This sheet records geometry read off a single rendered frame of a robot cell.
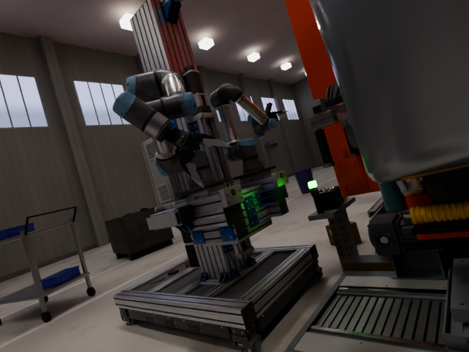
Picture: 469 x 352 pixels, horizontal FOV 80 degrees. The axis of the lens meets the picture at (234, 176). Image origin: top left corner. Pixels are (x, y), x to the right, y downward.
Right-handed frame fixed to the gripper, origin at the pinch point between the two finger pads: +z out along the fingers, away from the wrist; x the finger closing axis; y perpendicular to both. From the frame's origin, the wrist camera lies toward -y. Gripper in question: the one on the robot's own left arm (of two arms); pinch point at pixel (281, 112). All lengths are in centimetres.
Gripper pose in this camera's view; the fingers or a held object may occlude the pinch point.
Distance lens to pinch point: 242.9
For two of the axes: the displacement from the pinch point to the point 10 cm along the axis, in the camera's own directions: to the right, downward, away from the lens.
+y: 1.9, 9.8, 0.9
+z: 7.9, -2.1, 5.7
